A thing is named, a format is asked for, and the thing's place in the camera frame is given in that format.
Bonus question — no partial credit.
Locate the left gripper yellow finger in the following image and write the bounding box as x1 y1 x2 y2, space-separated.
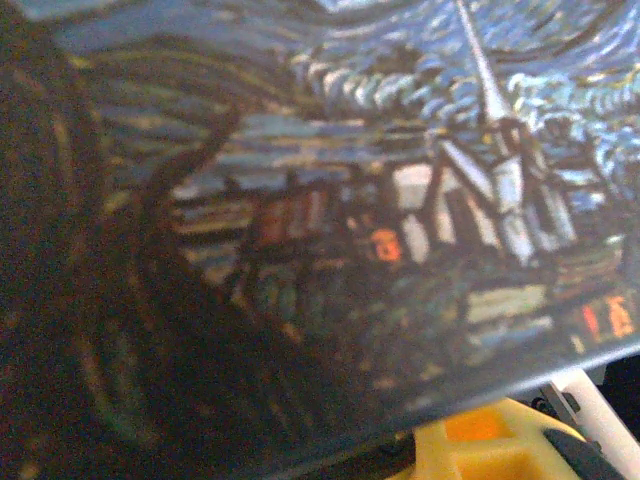
409 399 626 480

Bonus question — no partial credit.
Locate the blue starry night box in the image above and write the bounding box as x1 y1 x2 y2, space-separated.
0 0 640 480

